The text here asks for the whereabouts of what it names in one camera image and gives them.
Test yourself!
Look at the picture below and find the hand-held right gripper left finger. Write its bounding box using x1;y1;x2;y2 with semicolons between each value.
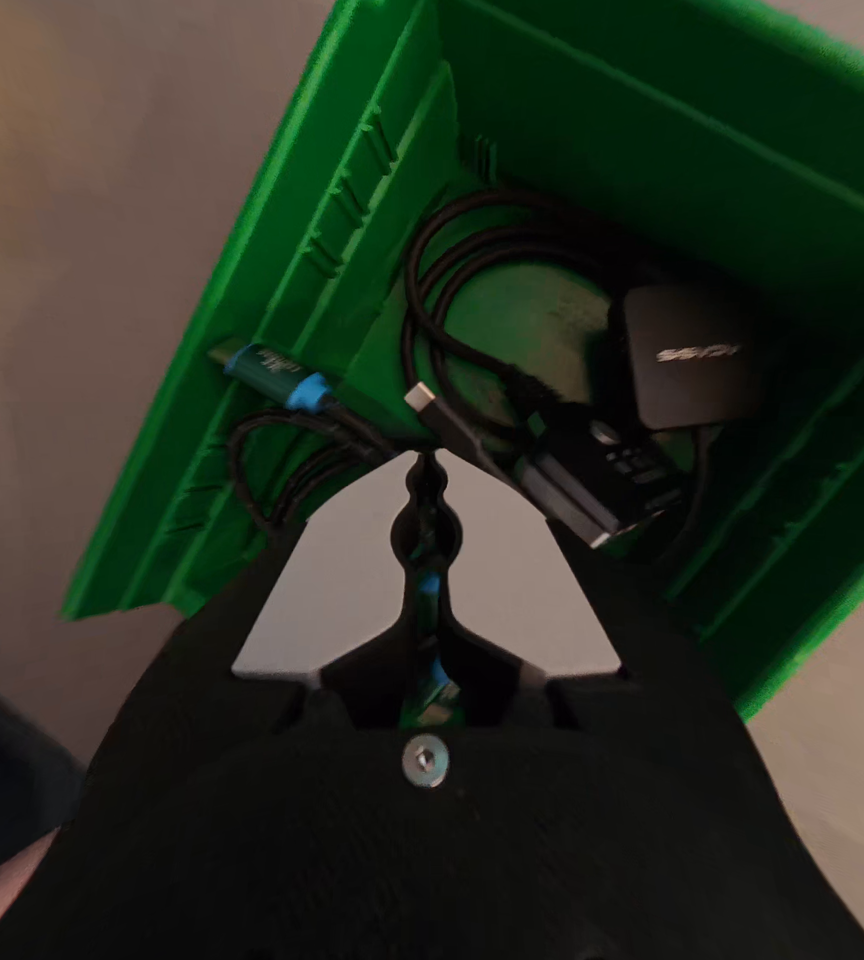
233;450;425;684

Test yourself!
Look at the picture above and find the green plastic bin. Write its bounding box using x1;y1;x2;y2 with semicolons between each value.
65;0;864;721

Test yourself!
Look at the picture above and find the black braided cable green plug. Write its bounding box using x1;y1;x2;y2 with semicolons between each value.
207;338;455;721

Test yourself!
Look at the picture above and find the thin black hub cable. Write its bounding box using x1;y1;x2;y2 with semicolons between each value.
399;188;665;451

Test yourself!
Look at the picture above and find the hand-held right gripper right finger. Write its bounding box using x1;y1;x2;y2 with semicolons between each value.
435;450;623;679

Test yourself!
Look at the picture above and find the silver grey usb adapter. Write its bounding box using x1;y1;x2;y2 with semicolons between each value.
405;383;688;549

